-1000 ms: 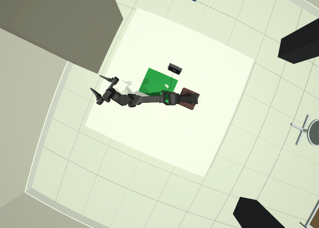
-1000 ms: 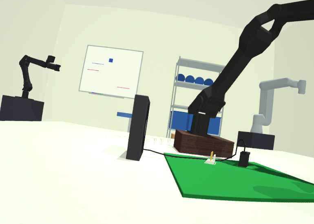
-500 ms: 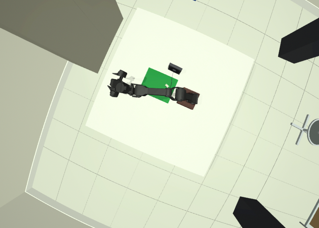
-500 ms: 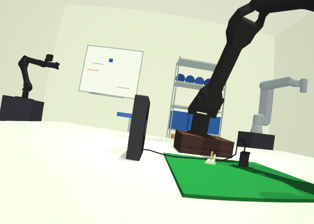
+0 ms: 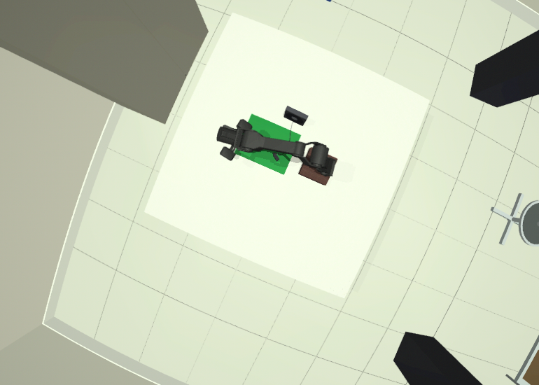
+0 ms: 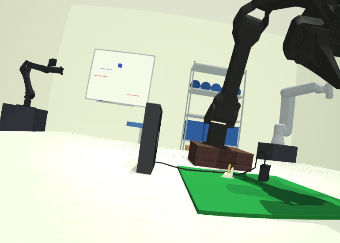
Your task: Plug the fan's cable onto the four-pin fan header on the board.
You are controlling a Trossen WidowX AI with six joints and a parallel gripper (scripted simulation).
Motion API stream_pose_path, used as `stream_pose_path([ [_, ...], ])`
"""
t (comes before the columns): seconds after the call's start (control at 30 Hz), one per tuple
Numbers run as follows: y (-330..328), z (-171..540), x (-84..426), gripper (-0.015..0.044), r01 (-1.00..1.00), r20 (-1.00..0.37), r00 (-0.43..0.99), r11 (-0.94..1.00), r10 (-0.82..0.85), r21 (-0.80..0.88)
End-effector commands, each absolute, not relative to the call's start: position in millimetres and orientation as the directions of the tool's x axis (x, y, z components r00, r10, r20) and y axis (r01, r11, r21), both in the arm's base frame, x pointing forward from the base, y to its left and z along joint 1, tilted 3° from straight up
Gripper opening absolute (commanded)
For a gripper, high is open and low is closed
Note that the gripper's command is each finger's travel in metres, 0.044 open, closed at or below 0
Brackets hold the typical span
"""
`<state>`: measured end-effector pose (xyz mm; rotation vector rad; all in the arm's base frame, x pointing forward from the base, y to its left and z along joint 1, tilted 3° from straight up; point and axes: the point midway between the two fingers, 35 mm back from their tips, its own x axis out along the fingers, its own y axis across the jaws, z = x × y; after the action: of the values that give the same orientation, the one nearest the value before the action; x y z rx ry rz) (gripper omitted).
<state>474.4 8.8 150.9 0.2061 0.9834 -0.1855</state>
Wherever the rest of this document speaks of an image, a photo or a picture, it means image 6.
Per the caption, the green circuit board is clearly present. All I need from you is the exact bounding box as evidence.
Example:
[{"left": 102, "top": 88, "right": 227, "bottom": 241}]
[{"left": 177, "top": 164, "right": 340, "bottom": 220}]

